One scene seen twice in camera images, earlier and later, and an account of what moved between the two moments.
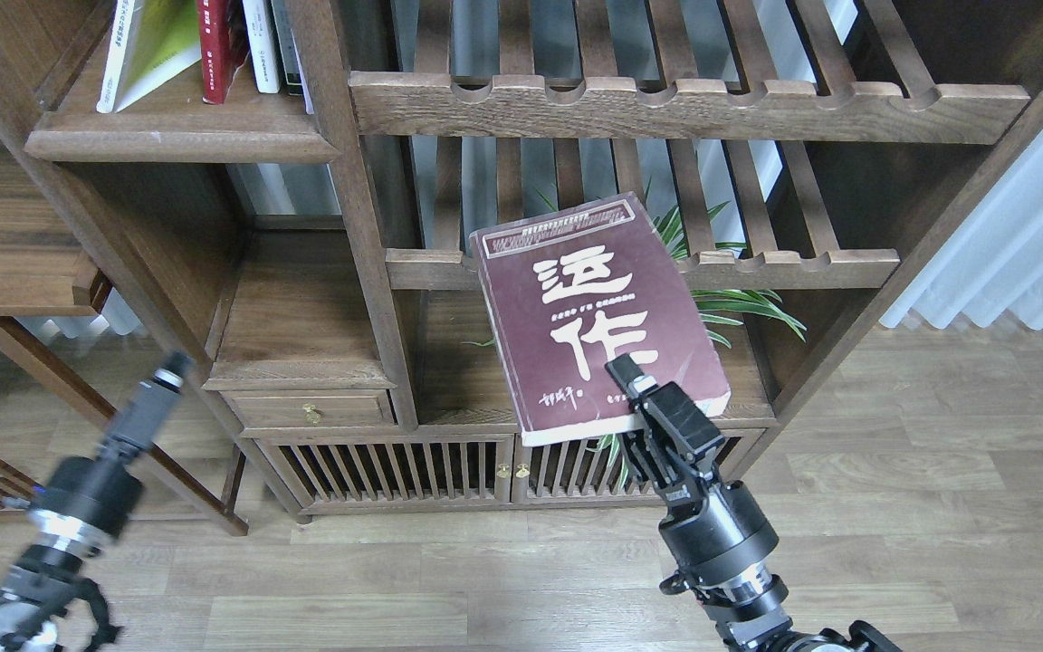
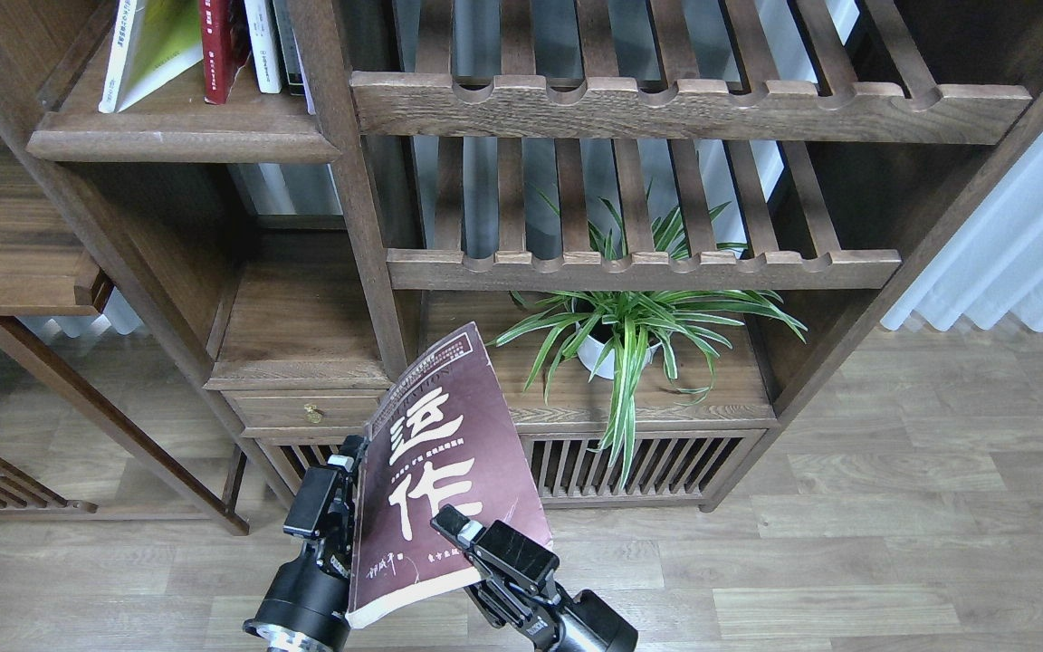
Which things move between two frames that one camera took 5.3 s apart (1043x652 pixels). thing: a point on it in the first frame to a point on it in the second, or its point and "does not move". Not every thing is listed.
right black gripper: x=721 y=532 to x=583 y=621
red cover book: x=224 y=42 does not move
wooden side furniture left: x=12 y=246 does not move
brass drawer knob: x=313 y=413 does not move
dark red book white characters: x=570 y=290 to x=441 y=433
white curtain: x=1031 y=247 does not move
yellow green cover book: x=152 y=40 does not move
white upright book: x=262 y=37 does not move
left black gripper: x=87 y=503 to x=306 y=607
